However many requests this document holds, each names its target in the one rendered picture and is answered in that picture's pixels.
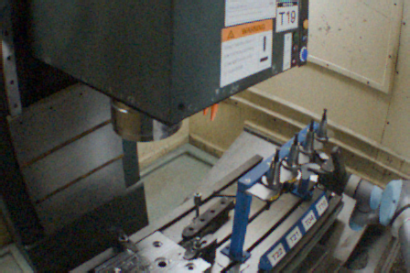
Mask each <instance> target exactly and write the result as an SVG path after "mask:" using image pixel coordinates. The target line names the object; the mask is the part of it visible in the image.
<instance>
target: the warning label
mask: <svg viewBox="0 0 410 273"><path fill-rule="evenodd" d="M272 22H273V19H272V20H271V19H268V20H266V21H265V20H264V21H261V22H259V21H258V22H256V23H250V24H244V25H241V26H236V27H228V28H225V29H223V30H222V32H221V42H222V49H221V85H220V87H222V86H224V85H226V84H230V83H231V82H234V81H236V80H238V79H241V78H244V77H246V76H248V75H250V74H253V73H255V72H258V71H260V70H263V69H267V68H268V67H270V66H271V54H272V51H271V48H272V35H273V34H272V28H273V26H272Z"/></svg>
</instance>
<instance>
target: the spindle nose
mask: <svg viewBox="0 0 410 273"><path fill-rule="evenodd" d="M109 98H110V97H109ZM110 113H111V120H112V127H113V131H114V132H115V133H116V134H117V136H119V137H121V138H124V139H125V140H129V141H133V142H141V143H145V142H155V141H159V140H163V139H166V138H168V137H171V136H173V135H175V134H176V133H177V132H178V131H179V130H180V128H181V127H182V124H183V120H182V121H180V122H177V123H176V124H175V125H173V126H171V127H168V126H165V125H163V124H161V123H159V122H158V121H156V120H154V119H152V118H150V117H147V116H145V115H142V114H140V113H139V112H137V111H136V110H134V109H132V108H130V107H129V106H127V105H123V104H121V103H119V102H117V101H116V100H114V99H113V98H110Z"/></svg>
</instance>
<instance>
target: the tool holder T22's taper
mask: <svg viewBox="0 0 410 273"><path fill-rule="evenodd" d="M280 165H281V159H279V161H274V160H273V158H272V159H271V162H270V165H269V168H268V171H267V174H266V177H265V180H266V181H267V182H268V183H270V184H272V185H273V184H277V183H279V182H280V181H281V169H280Z"/></svg>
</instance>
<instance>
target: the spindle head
mask: <svg viewBox="0 0 410 273"><path fill-rule="evenodd" d="M300 3H301V0H298V8H297V9H298V12H297V14H298V16H297V19H298V21H297V27H293V28H290V29H288V30H283V31H282V30H281V31H278V32H276V31H275V25H276V23H275V20H276V17H270V18H265V19H259V20H254V21H251V22H249V21H248V22H245V23H240V24H237V25H230V26H227V27H226V26H225V22H226V20H225V8H226V0H26V11H27V13H26V15H27V44H28V53H29V57H31V58H32V59H33V58H34V59H35V60H38V61H39V62H42V63H44V64H45V65H47V66H49V67H50V68H53V69H54V70H56V71H59V72H60V73H63V74H65V75H67V76H69V77H71V78H72V79H75V80H76V81H77V82H81V83H82V84H85V85H86V86H88V87H91V88H92V89H93V90H96V91H97V92H99V93H104V94H105V95H107V96H108V97H110V98H113V99H114V100H116V101H117V102H119V103H121V104H123V105H127V106H129V107H130V108H132V109H134V110H136V111H137V112H139V113H140V114H142V115H145V116H147V117H150V118H152V119H154V120H156V121H158V122H159V123H161V124H163V125H165V126H168V127H171V126H173V125H175V124H176V123H177V122H180V121H182V120H184V119H186V118H188V117H190V116H192V115H195V114H197V113H199V112H201V111H203V110H205V109H207V108H209V107H211V106H213V105H215V104H217V103H220V102H222V101H224V100H226V99H228V98H230V97H232V96H234V95H235V94H237V93H240V92H242V91H244V90H246V89H248V88H250V87H253V86H255V85H256V84H258V83H260V82H263V81H266V80H268V79H270V78H272V77H273V76H276V75H278V74H280V73H281V72H285V71H287V70H290V69H292V68H294V67H292V64H291V63H292V62H291V61H290V67H289V69H286V70H284V71H283V69H284V68H283V64H284V52H285V51H284V46H285V43H284V40H285V34H289V33H292V36H291V39H292V37H293V33H294V32H295V31H297V32H298V40H297V42H295V41H294V40H293V39H292V40H291V51H290V52H291V56H290V60H292V59H293V58H294V56H297V66H298V61H299V58H298V56H299V51H298V52H297V54H296V55H295V54H293V53H292V46H293V45H295V43H296V44H297V45H298V50H299V41H300V39H299V37H300V34H299V32H300V19H301V18H300V15H301V14H300V10H301V9H300V7H301V4H300ZM268 19H271V20H272V19H273V22H272V26H273V28H272V34H273V35H272V48H271V51H272V54H271V66H270V67H268V68H267V69H263V70H260V71H258V72H255V73H253V74H250V75H248V76H246V77H244V78H241V79H238V80H236V81H234V82H231V83H230V84H226V85H224V86H222V87H220V85H221V49H222V42H221V32H222V30H223V29H225V28H228V27H236V26H241V25H244V24H250V23H256V22H258V21H259V22H261V21H264V20H265V21H266V20H268Z"/></svg>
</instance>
